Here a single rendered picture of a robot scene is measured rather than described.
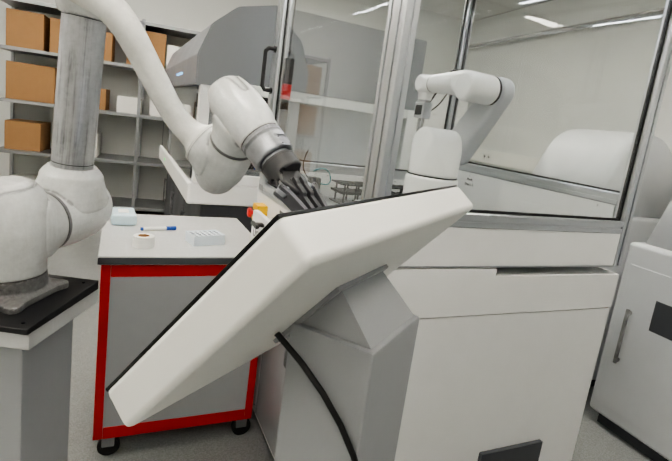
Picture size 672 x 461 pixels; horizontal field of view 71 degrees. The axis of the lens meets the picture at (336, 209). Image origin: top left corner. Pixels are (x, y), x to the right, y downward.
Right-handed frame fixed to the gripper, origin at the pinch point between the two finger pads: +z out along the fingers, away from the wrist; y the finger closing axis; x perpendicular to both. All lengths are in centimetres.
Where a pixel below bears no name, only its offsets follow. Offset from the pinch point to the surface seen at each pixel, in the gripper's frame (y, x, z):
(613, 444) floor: 165, 36, 122
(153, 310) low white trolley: 29, 90, -31
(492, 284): 58, -1, 27
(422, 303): 39.5, 11.5, 19.5
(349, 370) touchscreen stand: -29.5, -7.9, 19.9
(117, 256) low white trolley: 19, 79, -49
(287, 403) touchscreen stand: -29.5, 3.3, 18.8
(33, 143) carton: 178, 306, -310
